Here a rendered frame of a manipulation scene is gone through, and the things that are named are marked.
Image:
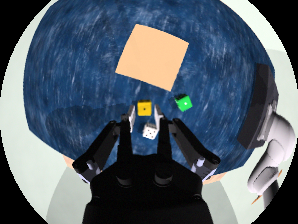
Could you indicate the white die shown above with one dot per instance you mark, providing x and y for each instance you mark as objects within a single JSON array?
[{"x": 150, "y": 130}]

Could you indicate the peach square mat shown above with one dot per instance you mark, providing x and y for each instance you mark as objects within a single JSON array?
[{"x": 152, "y": 56}]

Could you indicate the yellow die with black pips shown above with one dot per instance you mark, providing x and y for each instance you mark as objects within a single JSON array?
[{"x": 144, "y": 107}]

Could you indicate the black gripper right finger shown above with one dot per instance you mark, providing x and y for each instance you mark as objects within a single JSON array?
[{"x": 201, "y": 161}]

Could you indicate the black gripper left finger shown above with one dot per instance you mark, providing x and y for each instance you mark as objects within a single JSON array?
[{"x": 89, "y": 164}]

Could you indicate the green die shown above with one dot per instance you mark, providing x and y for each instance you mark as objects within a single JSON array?
[{"x": 183, "y": 101}]

